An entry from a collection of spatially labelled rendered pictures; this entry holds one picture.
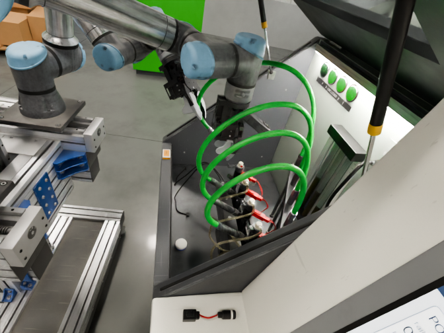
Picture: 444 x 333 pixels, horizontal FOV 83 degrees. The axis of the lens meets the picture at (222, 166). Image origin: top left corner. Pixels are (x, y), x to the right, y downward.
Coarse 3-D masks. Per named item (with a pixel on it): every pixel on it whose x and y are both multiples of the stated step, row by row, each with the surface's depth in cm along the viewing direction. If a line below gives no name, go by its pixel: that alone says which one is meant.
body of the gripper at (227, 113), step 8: (224, 96) 67; (216, 104) 68; (224, 104) 65; (232, 104) 64; (240, 104) 64; (248, 104) 66; (216, 112) 68; (224, 112) 67; (232, 112) 67; (216, 120) 68; (224, 120) 68; (240, 120) 69; (232, 128) 68; (240, 128) 69; (216, 136) 69; (224, 136) 70; (232, 136) 71
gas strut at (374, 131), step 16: (400, 0) 25; (400, 16) 26; (400, 32) 27; (400, 48) 28; (384, 64) 30; (384, 80) 31; (384, 96) 33; (384, 112) 35; (368, 128) 38; (368, 144) 40; (368, 160) 42
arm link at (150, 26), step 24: (24, 0) 42; (48, 0) 44; (72, 0) 45; (96, 0) 46; (120, 0) 49; (96, 24) 50; (120, 24) 51; (144, 24) 53; (168, 24) 56; (168, 48) 59
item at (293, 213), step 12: (264, 168) 51; (276, 168) 51; (288, 168) 51; (300, 168) 53; (240, 180) 52; (300, 180) 55; (216, 192) 54; (300, 192) 58; (300, 204) 60; (288, 216) 64; (216, 228) 62; (228, 228) 63
